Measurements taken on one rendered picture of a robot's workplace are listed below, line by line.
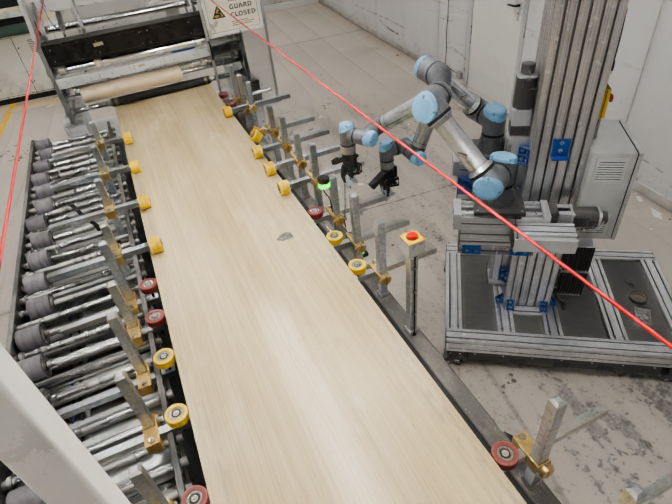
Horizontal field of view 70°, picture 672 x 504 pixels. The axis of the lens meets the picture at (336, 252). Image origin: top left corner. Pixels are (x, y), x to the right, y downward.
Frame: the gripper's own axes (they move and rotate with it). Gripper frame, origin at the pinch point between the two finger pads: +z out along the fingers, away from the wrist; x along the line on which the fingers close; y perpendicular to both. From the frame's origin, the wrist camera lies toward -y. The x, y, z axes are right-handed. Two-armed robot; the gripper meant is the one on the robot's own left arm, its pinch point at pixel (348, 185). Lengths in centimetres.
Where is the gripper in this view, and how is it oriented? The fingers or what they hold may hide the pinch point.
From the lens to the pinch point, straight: 256.5
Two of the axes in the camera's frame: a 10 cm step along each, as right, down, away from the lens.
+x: 7.1, -5.0, 5.1
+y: 7.0, 3.9, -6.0
